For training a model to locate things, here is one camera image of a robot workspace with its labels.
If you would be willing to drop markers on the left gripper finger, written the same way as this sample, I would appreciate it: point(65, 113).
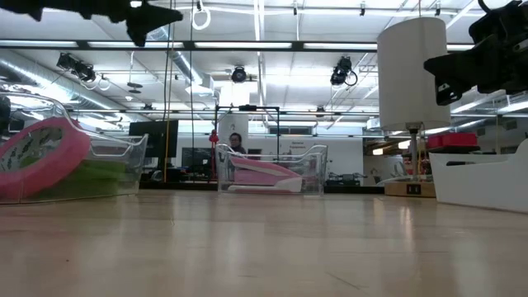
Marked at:
point(152, 20)

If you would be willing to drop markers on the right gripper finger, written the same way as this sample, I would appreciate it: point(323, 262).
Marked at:
point(462, 64)

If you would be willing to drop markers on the coral red tape roll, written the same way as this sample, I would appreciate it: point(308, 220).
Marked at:
point(74, 152)

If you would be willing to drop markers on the pink stapler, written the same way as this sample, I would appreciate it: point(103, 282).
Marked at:
point(264, 175)

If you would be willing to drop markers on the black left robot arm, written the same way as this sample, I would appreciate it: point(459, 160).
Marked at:
point(24, 6)

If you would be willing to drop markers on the black overhead crossbar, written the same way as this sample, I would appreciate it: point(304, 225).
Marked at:
point(187, 45)

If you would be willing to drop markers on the white shade table lamp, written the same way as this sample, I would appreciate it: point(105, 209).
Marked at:
point(412, 74)

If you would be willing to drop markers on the red storage bin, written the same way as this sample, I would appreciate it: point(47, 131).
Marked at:
point(451, 139)

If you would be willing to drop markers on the black shelf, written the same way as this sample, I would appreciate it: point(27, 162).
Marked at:
point(453, 149)

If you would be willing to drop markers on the black monitor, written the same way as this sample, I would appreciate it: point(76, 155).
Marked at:
point(152, 138)

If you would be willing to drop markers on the white plastic bin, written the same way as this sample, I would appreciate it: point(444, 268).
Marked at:
point(478, 181)

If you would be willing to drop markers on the red stand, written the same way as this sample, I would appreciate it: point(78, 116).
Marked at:
point(213, 136)

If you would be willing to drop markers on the white cylindrical tank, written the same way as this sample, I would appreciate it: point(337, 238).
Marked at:
point(233, 123)

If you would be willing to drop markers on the person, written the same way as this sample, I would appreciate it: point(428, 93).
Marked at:
point(236, 140)

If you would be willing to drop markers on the clear plastic bin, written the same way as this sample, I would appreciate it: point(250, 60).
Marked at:
point(123, 165)
point(313, 173)

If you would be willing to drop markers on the black ceiling camera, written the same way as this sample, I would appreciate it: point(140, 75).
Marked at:
point(78, 68)
point(239, 75)
point(341, 70)

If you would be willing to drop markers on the thin black metal frame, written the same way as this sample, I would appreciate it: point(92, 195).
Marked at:
point(247, 108)

